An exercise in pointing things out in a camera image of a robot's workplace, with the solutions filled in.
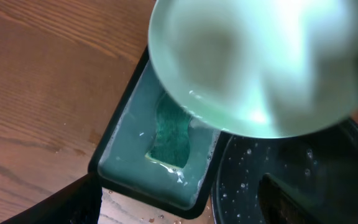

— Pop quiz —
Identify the black rectangular water tray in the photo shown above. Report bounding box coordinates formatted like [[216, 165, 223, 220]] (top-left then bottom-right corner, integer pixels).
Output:
[[88, 51, 231, 219]]

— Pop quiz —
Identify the yellow green sponge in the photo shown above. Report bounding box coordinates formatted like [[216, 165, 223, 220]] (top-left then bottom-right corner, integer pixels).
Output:
[[145, 93, 191, 170]]

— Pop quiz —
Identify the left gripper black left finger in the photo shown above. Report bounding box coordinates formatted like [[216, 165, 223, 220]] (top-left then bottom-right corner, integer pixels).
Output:
[[1, 173, 102, 224]]

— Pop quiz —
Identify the mint green plate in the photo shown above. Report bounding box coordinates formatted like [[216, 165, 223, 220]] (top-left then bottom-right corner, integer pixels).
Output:
[[148, 0, 358, 138]]

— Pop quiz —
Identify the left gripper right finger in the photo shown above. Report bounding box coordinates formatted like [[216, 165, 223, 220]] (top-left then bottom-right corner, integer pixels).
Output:
[[257, 173, 322, 224]]

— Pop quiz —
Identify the black round tray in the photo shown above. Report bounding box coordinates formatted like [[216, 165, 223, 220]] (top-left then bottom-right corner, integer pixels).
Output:
[[212, 119, 358, 223]]

